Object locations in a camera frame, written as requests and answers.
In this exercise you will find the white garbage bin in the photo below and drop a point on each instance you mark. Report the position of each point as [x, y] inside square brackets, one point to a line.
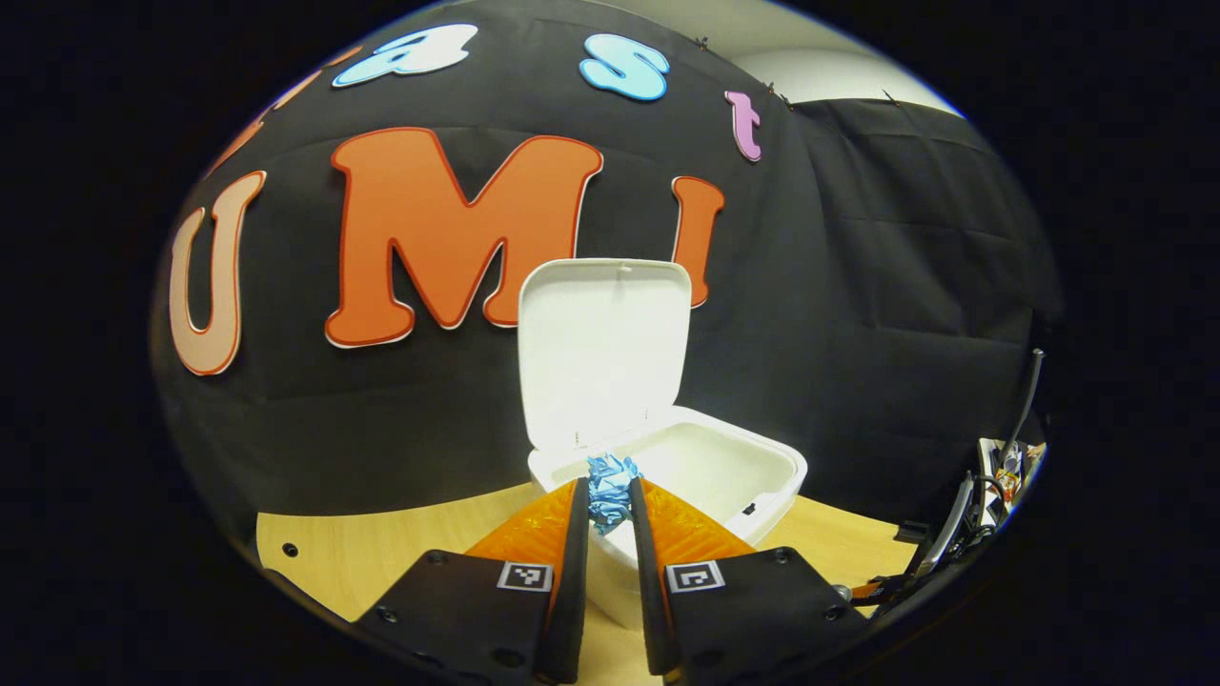
[610, 343]

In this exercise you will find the blue paper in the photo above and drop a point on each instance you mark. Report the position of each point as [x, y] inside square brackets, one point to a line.
[610, 491]

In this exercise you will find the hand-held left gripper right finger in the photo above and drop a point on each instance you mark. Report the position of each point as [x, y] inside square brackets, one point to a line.
[648, 610]

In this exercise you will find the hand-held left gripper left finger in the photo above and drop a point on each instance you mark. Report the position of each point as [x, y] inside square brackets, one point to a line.
[567, 610]

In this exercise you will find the small black block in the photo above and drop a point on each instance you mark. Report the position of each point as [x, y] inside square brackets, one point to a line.
[911, 532]

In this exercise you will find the black backdrop cloth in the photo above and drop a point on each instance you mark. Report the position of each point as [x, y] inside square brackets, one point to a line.
[858, 286]

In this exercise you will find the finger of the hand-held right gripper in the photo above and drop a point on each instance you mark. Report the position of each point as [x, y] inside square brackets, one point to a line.
[872, 591]

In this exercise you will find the wooden desktop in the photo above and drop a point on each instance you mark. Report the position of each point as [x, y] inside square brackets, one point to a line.
[381, 543]

